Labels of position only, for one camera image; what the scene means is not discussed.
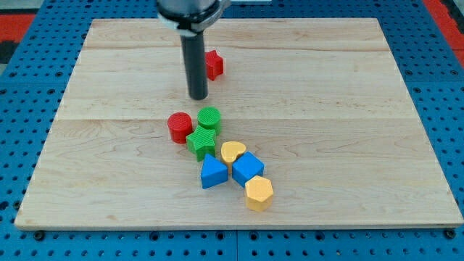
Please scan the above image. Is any blue triangle block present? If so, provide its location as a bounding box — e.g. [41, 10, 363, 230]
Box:
[200, 154, 228, 189]

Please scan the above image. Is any green star block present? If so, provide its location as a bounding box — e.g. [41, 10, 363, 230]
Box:
[186, 125, 216, 162]

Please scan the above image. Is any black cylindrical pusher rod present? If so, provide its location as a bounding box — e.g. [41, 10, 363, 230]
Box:
[181, 32, 208, 100]

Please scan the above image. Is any red cylinder block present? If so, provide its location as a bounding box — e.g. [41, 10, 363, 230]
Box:
[167, 112, 193, 144]

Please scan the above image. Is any blue cube block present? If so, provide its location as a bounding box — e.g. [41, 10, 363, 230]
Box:
[232, 152, 265, 187]

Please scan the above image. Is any green cylinder block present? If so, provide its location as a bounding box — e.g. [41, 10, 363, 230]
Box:
[197, 107, 222, 135]

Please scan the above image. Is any yellow heart block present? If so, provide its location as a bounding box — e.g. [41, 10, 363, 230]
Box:
[220, 141, 247, 174]

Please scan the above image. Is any yellow hexagon block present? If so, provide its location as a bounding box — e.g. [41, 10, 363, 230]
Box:
[244, 175, 274, 212]

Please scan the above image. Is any red star block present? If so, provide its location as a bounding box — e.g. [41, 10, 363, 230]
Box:
[205, 50, 224, 80]

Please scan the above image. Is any wooden board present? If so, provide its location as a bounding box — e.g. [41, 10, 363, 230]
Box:
[14, 18, 463, 231]

